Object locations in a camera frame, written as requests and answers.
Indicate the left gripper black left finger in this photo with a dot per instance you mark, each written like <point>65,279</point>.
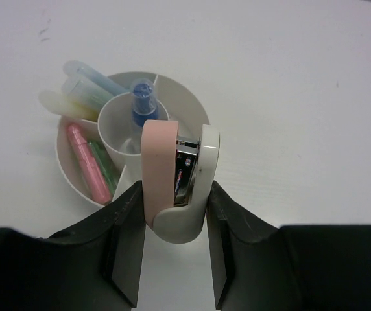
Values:
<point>94,264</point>

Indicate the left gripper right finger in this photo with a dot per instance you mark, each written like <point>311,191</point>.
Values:
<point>256,266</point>

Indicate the pink highlighter marker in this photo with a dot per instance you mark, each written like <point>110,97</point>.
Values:
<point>88,164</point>

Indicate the white round divided organizer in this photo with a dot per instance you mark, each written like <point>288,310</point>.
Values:
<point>176,102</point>

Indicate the yellow highlighter marker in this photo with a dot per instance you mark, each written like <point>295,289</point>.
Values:
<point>57,104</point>

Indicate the blue highlighter marker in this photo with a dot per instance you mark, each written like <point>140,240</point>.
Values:
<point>73,67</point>

